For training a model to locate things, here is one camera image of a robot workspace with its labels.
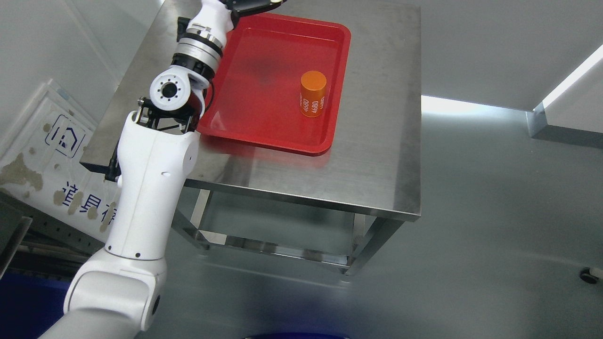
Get steel shelf rack frame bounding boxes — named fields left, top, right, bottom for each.
left=1, top=189, right=104, bottom=283

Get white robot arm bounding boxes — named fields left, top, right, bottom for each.
left=41, top=18, right=226, bottom=339

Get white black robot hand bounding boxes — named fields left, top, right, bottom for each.
left=187, top=0, right=285, bottom=33

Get stainless steel desk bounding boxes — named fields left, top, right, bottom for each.
left=79, top=0, right=422, bottom=283

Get blue bin lower middle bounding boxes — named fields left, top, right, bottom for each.
left=0, top=273, right=70, bottom=339

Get white sign board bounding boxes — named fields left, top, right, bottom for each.
left=1, top=80, right=119, bottom=242

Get red plastic tray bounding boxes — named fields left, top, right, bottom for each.
left=197, top=13, right=351, bottom=156

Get orange cylindrical capacitor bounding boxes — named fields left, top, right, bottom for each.
left=299, top=71, right=327, bottom=118

